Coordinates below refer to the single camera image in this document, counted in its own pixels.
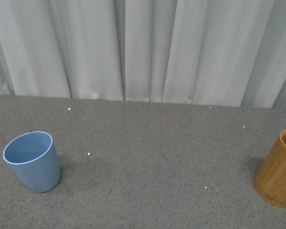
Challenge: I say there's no blue plastic cup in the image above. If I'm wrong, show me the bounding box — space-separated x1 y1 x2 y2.
2 131 60 193

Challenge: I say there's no bamboo chopstick holder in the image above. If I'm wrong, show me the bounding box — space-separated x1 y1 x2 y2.
253 130 286 208

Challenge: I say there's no white curtain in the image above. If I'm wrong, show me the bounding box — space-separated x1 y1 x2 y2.
0 0 286 109

